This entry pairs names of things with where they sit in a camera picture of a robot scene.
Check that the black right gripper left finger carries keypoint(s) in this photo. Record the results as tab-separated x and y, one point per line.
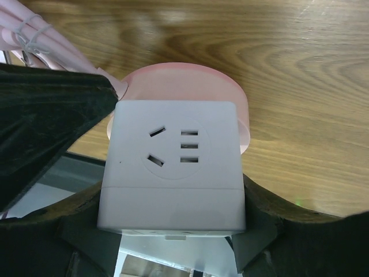
61	239

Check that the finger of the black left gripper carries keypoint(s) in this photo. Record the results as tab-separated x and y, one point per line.
43	112

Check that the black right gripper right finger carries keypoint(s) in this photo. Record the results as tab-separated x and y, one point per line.
284	239

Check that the pink round power strip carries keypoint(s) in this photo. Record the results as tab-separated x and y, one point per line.
37	44

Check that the white cube socket adapter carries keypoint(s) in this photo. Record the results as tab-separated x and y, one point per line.
173	168

